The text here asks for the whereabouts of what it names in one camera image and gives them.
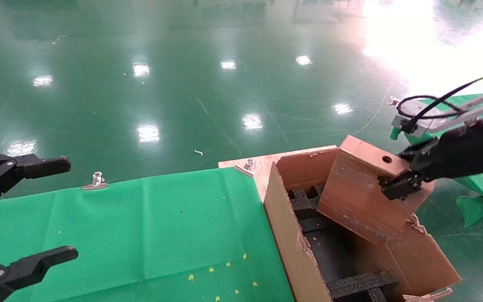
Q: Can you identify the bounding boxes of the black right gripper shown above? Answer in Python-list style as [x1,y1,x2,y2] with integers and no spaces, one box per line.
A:
[379,118,483,201]

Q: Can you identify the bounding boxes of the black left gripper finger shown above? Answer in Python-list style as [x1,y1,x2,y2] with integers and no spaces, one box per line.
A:
[0,246,78,302]
[0,153,71,210]

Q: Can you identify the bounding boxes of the small brown cardboard box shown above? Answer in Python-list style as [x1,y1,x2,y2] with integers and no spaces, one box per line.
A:
[317,135,435,246]

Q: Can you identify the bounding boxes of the large open brown carton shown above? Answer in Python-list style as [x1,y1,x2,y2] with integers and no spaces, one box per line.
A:
[264,145,462,302]

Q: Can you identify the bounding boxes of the black foam insert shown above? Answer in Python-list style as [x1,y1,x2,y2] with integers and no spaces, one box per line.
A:
[288,185,328,221]
[327,271,397,302]

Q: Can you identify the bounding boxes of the large green table cloth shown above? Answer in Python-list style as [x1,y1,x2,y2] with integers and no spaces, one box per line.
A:
[0,167,294,302]

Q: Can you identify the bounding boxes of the black cable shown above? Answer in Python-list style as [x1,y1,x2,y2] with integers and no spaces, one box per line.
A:
[396,69,483,125]

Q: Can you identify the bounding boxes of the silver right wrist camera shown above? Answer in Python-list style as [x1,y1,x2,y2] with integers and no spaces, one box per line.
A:
[392,91,483,139]

